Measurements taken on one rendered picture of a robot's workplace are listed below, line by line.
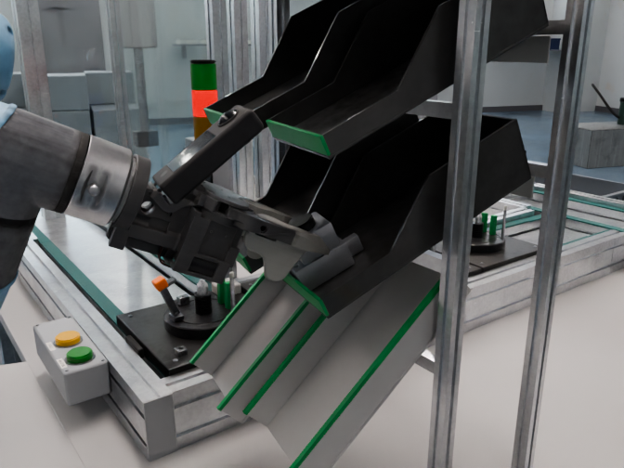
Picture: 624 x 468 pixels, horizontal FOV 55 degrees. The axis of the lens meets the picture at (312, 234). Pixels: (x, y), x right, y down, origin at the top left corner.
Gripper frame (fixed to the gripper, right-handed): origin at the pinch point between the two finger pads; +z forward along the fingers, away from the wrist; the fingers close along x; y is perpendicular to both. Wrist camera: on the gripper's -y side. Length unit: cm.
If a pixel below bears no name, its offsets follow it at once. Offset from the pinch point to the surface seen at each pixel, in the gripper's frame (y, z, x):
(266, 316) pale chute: 16.7, 8.2, -18.0
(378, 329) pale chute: 8.3, 13.8, -0.3
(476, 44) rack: -23.1, 2.5, 9.2
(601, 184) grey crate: -43, 202, -143
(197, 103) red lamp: -6, -2, -61
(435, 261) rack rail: -2.9, 11.2, 6.9
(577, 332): 6, 83, -28
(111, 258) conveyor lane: 40, 1, -96
